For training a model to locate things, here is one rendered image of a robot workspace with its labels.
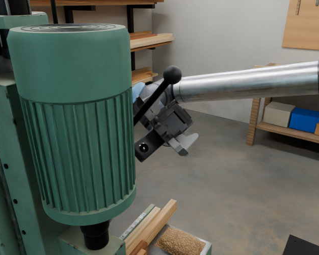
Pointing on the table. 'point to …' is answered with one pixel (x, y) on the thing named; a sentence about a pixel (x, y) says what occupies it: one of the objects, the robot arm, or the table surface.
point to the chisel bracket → (72, 232)
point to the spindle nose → (96, 235)
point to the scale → (132, 226)
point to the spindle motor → (78, 117)
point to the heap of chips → (180, 243)
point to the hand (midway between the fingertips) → (159, 127)
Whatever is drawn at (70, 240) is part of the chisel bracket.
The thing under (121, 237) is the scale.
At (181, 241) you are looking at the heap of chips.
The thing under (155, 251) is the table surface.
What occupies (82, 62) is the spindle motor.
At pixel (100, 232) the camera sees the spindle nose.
